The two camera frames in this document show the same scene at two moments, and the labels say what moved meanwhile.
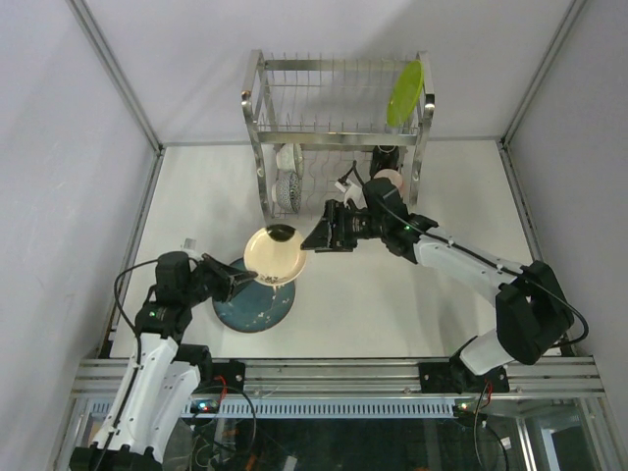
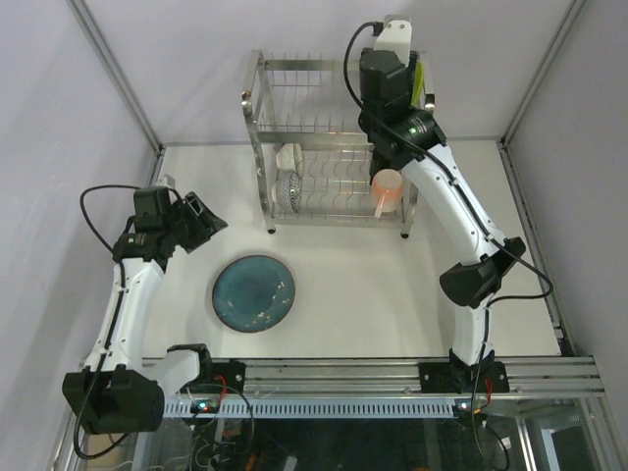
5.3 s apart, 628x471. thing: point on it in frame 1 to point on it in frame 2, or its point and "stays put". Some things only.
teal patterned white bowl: x=288 y=157 stays put
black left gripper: x=226 y=280 to x=197 y=228
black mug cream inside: x=384 y=157 stays put
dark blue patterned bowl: x=287 y=192 stays put
